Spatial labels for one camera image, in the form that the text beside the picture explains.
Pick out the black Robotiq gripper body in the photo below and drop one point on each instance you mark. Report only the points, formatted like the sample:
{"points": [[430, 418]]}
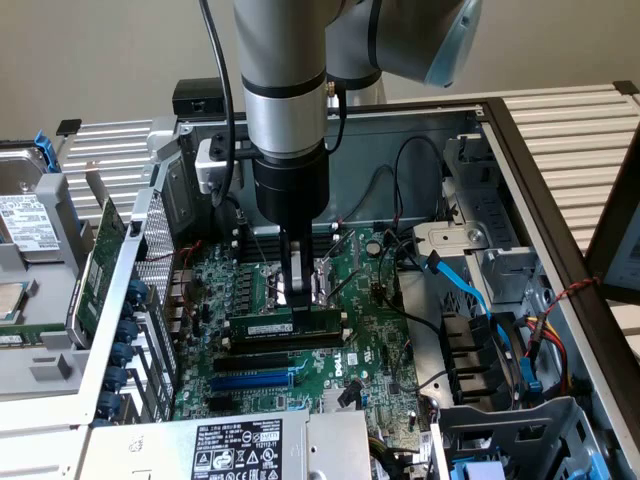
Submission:
{"points": [[290, 190]]}

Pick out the green RAM stick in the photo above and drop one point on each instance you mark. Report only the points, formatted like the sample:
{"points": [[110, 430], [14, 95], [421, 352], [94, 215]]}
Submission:
{"points": [[30, 328], [260, 327]]}

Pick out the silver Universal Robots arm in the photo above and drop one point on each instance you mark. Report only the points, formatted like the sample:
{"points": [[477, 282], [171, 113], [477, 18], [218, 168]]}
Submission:
{"points": [[280, 60]]}

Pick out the CPU socket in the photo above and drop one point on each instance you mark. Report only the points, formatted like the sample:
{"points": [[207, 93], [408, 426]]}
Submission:
{"points": [[270, 277]]}

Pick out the green Dell motherboard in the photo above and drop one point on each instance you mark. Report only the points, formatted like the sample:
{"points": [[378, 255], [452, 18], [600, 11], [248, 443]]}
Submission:
{"points": [[365, 325]]}

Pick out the long black expansion slot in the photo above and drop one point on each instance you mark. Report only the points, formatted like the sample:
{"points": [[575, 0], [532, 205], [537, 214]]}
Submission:
{"points": [[250, 362]]}

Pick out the blue expansion slot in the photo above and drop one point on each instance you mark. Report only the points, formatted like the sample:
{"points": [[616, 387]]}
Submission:
{"points": [[250, 382]]}

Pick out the silver socket cover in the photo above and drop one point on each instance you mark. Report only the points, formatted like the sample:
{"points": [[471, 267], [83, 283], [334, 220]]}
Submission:
{"points": [[354, 247]]}

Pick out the open metal PC case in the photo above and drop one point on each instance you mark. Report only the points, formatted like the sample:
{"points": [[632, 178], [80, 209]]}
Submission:
{"points": [[360, 140]]}

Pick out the small silver heatsink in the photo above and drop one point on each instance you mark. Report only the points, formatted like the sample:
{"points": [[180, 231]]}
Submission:
{"points": [[332, 400]]}

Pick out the silver coin battery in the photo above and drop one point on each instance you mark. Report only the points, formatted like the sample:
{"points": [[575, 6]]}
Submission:
{"points": [[373, 247]]}

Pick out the short black expansion slot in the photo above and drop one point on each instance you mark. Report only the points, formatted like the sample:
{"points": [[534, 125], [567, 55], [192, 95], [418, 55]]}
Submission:
{"points": [[220, 405]]}

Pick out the silver rear port block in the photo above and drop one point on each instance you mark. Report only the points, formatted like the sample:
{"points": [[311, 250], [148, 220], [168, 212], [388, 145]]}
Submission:
{"points": [[180, 280]]}

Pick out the black box with port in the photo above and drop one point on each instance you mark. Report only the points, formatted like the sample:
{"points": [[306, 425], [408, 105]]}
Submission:
{"points": [[200, 92]]}

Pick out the silver power supply with label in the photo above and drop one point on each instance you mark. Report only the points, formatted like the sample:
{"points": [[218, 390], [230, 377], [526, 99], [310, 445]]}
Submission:
{"points": [[230, 450]]}

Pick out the blue card slot clip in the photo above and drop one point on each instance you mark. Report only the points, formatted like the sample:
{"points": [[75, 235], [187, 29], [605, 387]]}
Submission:
{"points": [[129, 331], [107, 404], [136, 291], [116, 378], [121, 354]]}

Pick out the black plastic fan shroud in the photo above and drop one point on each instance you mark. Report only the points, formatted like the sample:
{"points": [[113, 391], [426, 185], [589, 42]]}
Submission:
{"points": [[470, 350]]}

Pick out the green graphics card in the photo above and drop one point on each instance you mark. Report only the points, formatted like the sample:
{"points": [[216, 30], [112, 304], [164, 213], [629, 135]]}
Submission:
{"points": [[102, 260]]}

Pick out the silver disk bay cage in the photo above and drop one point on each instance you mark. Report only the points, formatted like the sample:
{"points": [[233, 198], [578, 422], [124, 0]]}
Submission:
{"points": [[500, 220]]}

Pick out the black table end cap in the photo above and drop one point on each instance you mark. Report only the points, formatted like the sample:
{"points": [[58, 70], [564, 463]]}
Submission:
{"points": [[626, 87], [69, 127]]}

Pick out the blue plastic block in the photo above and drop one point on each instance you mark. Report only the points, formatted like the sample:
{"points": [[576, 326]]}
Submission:
{"points": [[480, 472]]}

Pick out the blue plastic clip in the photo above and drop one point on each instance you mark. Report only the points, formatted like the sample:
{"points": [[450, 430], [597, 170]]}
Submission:
{"points": [[532, 385]]}

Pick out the dark grey drive cage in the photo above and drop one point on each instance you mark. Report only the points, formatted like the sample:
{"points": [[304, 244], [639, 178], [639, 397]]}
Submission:
{"points": [[525, 425]]}

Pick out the silver hard disk with label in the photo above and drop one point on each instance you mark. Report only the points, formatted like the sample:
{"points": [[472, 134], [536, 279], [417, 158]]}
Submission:
{"points": [[25, 220]]}

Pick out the silver CPU chip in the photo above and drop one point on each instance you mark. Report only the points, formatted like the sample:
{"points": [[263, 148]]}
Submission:
{"points": [[10, 300]]}

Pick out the black framed panel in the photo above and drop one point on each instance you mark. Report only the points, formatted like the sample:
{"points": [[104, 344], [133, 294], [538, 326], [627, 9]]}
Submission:
{"points": [[622, 250]]}

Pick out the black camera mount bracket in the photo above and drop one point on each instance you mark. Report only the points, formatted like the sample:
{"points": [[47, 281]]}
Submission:
{"points": [[242, 150]]}

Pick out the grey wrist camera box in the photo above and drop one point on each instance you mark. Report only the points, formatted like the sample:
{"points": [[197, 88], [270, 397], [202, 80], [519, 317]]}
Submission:
{"points": [[207, 170]]}

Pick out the blue disk rail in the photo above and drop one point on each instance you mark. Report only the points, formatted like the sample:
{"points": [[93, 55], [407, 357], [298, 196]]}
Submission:
{"points": [[47, 150]]}

